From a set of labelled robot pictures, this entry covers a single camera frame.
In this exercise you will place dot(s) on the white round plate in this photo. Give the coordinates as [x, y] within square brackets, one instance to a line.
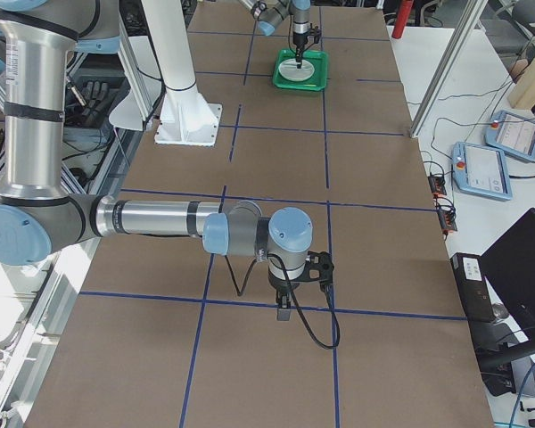
[296, 72]

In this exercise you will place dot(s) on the green plastic tray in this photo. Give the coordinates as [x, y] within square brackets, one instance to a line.
[317, 58]

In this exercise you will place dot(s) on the blue teach pendant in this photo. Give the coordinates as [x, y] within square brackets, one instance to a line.
[513, 134]
[481, 170]

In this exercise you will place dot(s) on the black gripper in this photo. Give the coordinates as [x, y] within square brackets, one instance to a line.
[299, 38]

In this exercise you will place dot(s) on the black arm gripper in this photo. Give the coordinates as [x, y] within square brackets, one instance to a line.
[279, 284]

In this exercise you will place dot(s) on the near blue teach pendant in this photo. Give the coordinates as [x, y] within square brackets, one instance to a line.
[481, 170]

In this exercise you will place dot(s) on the black box device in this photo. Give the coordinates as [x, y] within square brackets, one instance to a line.
[472, 287]

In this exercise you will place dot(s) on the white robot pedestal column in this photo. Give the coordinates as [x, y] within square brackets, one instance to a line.
[186, 118]

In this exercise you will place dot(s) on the aluminium frame post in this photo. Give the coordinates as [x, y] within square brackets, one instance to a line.
[465, 26]

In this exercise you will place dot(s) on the red cylinder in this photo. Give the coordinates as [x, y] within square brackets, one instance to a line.
[403, 13]

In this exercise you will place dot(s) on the black laptop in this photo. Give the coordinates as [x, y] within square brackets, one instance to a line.
[509, 265]

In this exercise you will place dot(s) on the far blue teach pendant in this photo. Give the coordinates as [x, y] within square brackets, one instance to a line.
[513, 134]

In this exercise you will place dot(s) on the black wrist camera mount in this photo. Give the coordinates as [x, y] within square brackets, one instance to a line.
[319, 268]
[314, 34]

